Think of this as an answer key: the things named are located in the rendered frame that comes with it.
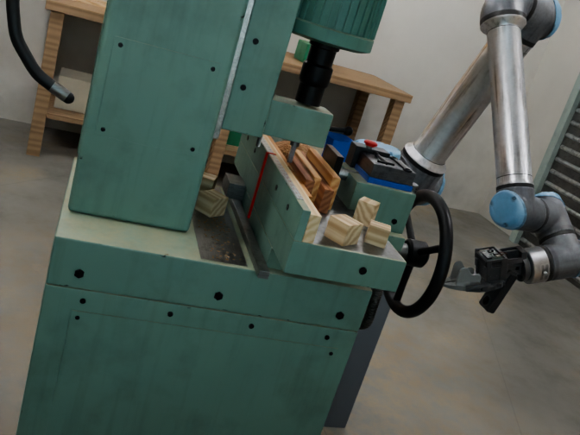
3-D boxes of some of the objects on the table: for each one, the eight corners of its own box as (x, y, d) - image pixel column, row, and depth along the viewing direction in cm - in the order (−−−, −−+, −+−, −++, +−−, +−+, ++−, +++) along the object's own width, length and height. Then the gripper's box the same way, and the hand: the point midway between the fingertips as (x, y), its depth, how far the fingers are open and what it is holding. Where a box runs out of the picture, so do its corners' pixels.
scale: (304, 200, 115) (304, 199, 115) (296, 198, 114) (297, 198, 114) (255, 124, 160) (255, 124, 160) (249, 123, 159) (249, 122, 159)
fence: (301, 242, 112) (312, 211, 110) (292, 240, 111) (302, 209, 110) (245, 141, 166) (251, 119, 164) (239, 139, 166) (245, 117, 164)
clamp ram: (357, 204, 140) (371, 164, 137) (324, 198, 138) (337, 155, 135) (345, 190, 148) (358, 151, 146) (313, 183, 146) (325, 143, 143)
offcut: (384, 242, 124) (391, 225, 123) (384, 249, 121) (390, 230, 120) (364, 236, 124) (370, 218, 123) (363, 242, 121) (369, 223, 120)
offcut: (356, 217, 134) (363, 196, 132) (373, 223, 133) (381, 202, 131) (351, 220, 131) (358, 198, 129) (368, 227, 130) (375, 205, 128)
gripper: (515, 241, 172) (435, 252, 168) (533, 256, 163) (450, 268, 160) (513, 271, 175) (434, 283, 172) (531, 287, 167) (448, 300, 164)
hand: (446, 286), depth 167 cm, fingers closed
